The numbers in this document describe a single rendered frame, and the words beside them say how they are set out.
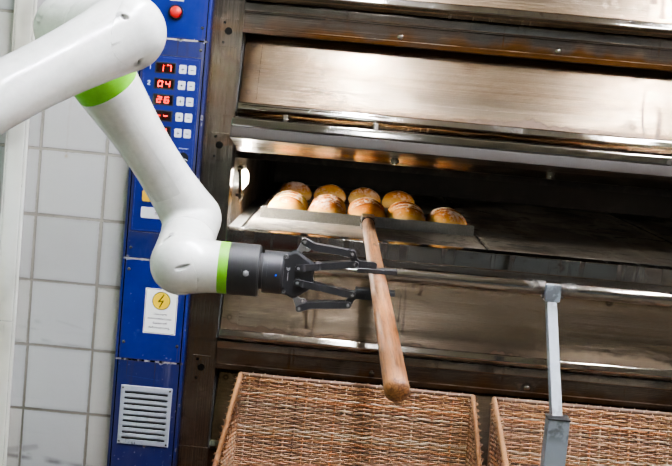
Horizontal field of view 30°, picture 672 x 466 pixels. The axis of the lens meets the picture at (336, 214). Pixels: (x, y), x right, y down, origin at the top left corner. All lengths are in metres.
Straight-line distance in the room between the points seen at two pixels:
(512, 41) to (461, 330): 0.67
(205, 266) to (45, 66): 0.50
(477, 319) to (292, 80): 0.70
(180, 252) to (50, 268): 0.85
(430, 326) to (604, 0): 0.84
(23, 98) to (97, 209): 1.11
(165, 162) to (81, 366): 0.90
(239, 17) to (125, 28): 0.97
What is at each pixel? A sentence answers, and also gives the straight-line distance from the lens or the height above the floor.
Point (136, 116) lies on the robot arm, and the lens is 2.17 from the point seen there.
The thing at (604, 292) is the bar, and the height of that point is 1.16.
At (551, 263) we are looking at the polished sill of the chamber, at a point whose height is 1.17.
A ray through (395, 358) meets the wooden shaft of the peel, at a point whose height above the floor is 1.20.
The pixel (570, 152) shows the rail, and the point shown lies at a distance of 2.77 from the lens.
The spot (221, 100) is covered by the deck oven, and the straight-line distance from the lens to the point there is 2.89.
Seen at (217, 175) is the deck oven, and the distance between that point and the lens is 2.90.
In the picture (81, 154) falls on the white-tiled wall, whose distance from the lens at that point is 2.95.
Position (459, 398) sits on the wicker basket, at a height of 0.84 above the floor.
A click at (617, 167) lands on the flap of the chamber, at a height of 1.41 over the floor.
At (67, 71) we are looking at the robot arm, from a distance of 1.90.
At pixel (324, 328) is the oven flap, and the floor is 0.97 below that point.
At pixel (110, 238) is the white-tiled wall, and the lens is 2.95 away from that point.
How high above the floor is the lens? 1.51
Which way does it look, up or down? 5 degrees down
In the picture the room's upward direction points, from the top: 5 degrees clockwise
